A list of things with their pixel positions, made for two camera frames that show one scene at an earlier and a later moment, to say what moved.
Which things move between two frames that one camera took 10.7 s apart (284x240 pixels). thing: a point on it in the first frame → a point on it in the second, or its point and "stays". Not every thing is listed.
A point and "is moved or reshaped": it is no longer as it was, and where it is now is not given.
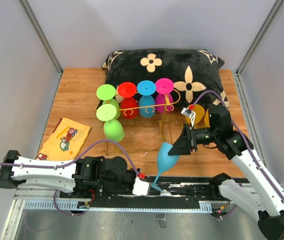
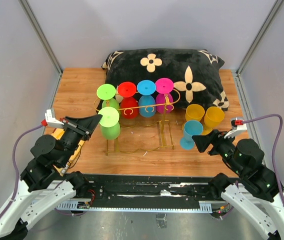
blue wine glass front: x=165 y=162 is moved or reshaped
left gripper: x=134 y=174 → x=89 y=124
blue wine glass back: x=147 y=103 stays
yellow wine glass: x=200 y=112 stays
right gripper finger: x=182 y=146 → x=203 y=141
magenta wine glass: x=164 y=87 stays
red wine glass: x=126 y=90 stays
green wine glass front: x=113 y=129 is moved or reshaped
